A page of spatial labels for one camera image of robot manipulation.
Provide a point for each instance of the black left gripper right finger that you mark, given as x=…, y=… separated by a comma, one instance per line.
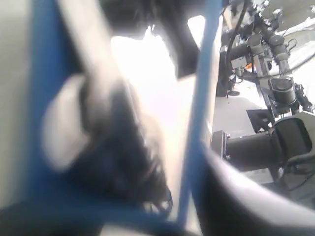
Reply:
x=230, y=204

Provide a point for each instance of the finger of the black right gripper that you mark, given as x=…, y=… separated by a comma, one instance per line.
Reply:
x=164, y=18

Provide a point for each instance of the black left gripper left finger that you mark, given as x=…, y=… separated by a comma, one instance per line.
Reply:
x=81, y=218

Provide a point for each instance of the blue ring binder notebook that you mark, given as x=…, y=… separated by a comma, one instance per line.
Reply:
x=164, y=101

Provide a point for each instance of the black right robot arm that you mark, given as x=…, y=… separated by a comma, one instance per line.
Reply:
x=285, y=143

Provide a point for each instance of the background robot arms rig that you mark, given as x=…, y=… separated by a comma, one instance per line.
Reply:
x=255, y=53

